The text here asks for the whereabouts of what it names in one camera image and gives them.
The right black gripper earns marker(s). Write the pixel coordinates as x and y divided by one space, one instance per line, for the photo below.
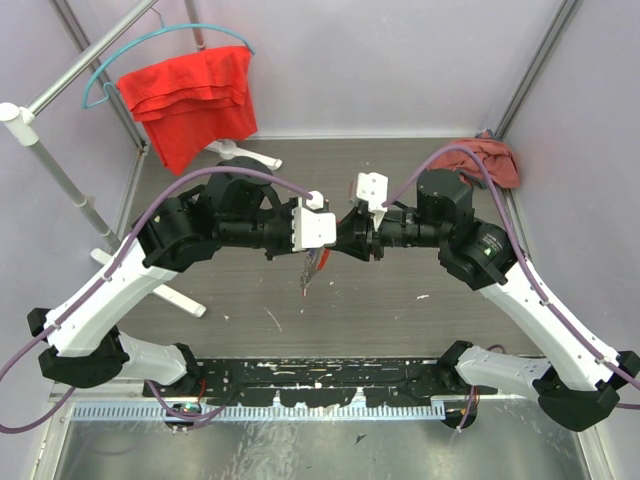
358 224

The metal key organizer red handle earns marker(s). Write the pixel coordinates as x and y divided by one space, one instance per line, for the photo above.
314 262

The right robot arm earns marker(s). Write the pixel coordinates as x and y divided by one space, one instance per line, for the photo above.
577 381

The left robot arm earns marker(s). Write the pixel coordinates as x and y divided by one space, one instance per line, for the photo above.
235 204

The pink shirt grey trim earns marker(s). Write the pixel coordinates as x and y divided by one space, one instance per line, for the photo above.
496 156

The red cloth on hanger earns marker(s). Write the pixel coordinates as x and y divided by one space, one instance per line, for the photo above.
185 103

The teal clothes hanger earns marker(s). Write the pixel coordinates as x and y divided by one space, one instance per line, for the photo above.
148 49

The white clothes rack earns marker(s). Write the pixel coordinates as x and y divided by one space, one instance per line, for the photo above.
45 239

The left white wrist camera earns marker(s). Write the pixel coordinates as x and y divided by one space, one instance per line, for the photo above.
313 226

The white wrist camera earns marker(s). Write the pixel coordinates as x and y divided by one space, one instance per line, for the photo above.
313 226
371 188

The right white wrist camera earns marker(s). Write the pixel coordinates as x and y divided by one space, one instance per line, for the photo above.
371 188

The white cable duct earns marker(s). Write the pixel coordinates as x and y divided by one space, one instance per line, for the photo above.
146 411

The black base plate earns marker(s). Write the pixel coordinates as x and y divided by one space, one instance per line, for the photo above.
319 382

